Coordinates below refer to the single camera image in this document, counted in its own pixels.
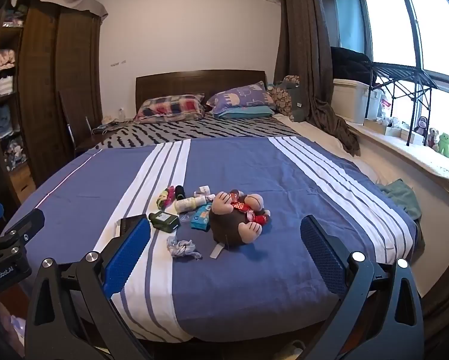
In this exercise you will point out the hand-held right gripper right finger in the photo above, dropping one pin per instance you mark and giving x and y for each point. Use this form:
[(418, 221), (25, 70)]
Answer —
[(322, 255)]

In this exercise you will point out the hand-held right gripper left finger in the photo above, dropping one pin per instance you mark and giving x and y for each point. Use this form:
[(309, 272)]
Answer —
[(128, 255)]

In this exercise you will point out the clear plastic box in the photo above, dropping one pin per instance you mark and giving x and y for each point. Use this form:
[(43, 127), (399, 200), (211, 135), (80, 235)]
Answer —
[(185, 218)]

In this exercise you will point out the colourful pipe cleaner craft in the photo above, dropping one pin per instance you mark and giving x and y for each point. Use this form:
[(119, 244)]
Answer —
[(166, 197)]

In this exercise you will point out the grey crumpled cloth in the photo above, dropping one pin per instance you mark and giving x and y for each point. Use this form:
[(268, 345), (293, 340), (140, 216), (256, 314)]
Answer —
[(183, 248)]

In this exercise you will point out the white plastic bottle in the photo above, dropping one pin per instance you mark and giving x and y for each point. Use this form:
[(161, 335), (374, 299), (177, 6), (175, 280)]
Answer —
[(187, 204)]

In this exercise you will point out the black thread spool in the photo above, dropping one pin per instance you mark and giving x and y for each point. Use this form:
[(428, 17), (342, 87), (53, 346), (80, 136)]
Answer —
[(179, 192)]

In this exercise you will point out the blue tissue packet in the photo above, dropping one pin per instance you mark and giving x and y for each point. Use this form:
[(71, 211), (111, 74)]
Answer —
[(201, 217)]

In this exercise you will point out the green towel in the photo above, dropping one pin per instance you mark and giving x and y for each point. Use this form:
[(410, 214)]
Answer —
[(402, 198)]

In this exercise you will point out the brown monkey plush toy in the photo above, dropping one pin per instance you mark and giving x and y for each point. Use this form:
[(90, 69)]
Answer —
[(228, 225)]

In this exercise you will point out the small white box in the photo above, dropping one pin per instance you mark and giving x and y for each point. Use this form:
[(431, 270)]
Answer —
[(204, 189)]

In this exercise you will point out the blue white striped blanket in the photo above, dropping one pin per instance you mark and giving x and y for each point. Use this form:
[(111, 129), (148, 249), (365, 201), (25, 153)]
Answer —
[(247, 176)]

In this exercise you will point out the dark chair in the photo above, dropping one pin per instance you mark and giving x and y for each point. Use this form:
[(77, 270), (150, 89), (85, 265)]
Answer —
[(68, 120)]

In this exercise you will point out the pile of folded clothes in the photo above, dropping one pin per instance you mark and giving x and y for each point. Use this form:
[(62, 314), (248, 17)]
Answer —
[(5, 82)]

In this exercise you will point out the white windowsill mat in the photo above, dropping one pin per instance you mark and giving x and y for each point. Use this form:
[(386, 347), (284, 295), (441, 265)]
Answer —
[(415, 157)]

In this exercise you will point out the beige cardboard box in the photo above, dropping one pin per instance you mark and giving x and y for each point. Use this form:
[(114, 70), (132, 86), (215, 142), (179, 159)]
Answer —
[(381, 128)]

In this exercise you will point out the brown wooden wardrobe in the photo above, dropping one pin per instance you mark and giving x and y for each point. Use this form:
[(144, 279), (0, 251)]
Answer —
[(40, 82)]

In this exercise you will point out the small white bottle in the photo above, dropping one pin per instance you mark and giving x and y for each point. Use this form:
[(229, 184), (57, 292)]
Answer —
[(122, 112)]

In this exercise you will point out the zebra patterned bedsheet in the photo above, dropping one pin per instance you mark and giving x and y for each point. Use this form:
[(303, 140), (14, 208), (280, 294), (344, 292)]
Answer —
[(209, 129)]

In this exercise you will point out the plaid pillow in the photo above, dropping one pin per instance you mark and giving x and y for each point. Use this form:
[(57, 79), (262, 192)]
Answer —
[(168, 108)]

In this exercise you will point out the grey green cushion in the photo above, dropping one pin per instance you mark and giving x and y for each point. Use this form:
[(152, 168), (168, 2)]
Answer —
[(298, 101)]

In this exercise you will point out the white storage box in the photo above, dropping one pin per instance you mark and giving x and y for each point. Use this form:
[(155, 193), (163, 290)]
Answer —
[(350, 99)]

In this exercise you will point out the white bag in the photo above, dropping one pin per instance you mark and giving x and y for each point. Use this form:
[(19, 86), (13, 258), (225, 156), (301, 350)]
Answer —
[(378, 107)]

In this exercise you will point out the teal pillow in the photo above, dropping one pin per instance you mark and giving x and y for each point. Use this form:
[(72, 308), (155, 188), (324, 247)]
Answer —
[(247, 113)]

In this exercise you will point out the small bear plush toy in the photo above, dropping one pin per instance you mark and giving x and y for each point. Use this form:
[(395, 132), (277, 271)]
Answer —
[(433, 137)]

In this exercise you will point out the leopard print cushion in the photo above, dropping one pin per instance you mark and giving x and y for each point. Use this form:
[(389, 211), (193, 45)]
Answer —
[(280, 97)]

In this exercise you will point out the small monkey plush toy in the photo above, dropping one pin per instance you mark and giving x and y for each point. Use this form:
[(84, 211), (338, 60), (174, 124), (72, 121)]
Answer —
[(421, 124)]

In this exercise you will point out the green frog plush toy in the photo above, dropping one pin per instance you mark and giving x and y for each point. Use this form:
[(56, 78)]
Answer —
[(445, 144)]

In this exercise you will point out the purple elephant print pillow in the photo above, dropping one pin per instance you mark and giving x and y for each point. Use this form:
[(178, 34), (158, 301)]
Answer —
[(239, 97)]

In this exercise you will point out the wooden headboard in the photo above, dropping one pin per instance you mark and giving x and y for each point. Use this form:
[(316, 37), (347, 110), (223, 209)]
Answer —
[(194, 82)]

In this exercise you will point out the black jacket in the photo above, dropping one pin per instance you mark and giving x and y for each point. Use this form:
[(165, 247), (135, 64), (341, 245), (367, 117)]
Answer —
[(350, 63)]

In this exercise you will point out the black folding rack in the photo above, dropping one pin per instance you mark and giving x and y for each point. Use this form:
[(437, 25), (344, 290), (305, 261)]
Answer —
[(400, 73)]

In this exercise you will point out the brown curtain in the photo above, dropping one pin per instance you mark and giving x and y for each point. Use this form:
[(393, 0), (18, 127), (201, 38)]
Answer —
[(303, 26)]

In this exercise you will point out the grey roller blind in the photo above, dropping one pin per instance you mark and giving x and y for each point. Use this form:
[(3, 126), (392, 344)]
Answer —
[(346, 11)]

